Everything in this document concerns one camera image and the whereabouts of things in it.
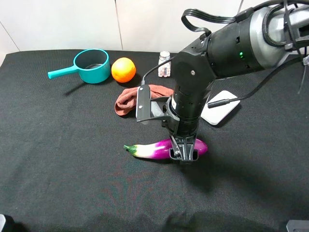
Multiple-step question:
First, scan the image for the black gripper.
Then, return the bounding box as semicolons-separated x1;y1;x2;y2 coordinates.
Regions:
161;115;198;164

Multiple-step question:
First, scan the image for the purple white eggplant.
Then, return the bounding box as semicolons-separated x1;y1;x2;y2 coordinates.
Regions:
123;138;208;160

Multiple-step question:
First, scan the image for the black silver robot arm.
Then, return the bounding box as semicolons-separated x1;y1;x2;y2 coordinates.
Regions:
165;0;309;162

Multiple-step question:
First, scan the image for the grey robot base right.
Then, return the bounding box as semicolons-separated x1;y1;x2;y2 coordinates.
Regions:
286;220;309;232

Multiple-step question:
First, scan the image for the black robot base left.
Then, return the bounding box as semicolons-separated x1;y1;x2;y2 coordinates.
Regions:
0;214;25;232

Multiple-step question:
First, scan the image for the white rounded flat box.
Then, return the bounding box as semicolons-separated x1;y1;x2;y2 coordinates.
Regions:
201;90;240;126

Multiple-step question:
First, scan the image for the brown crumpled cloth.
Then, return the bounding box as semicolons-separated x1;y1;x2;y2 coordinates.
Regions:
114;85;173;116

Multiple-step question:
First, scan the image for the small glass pill jar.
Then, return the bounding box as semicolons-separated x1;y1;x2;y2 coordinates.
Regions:
158;51;171;78

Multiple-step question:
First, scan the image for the orange fruit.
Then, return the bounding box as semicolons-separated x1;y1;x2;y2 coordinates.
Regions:
111;58;136;83

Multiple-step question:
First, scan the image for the dark green table cloth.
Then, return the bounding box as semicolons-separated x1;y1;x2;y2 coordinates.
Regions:
0;50;309;232

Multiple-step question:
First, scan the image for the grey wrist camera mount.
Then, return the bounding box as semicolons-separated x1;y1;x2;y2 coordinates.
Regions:
136;85;180;126

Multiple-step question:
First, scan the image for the black camera cable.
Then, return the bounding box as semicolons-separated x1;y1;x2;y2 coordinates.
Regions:
140;56;176;87

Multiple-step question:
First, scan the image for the teal saucepan with handle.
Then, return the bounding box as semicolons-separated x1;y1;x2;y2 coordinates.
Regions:
47;49;111;84

